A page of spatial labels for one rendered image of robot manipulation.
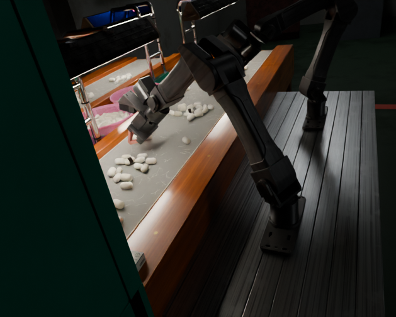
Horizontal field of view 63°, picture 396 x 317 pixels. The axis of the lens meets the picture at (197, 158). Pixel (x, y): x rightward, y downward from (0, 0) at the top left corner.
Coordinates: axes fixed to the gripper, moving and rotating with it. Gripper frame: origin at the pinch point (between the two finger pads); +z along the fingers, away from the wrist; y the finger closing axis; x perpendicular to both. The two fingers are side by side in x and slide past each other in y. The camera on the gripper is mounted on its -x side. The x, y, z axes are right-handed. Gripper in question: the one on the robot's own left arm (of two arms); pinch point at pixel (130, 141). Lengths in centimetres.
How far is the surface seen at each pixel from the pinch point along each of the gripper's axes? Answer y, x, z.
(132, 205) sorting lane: 28.8, 13.2, -12.9
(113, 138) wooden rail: -0.4, -5.0, 5.0
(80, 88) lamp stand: 1.1, -22.7, -2.5
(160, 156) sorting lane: 5.3, 10.4, -9.5
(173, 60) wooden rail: -114, -24, 31
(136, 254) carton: 46, 18, -26
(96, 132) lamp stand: 0.9, -10.8, 7.3
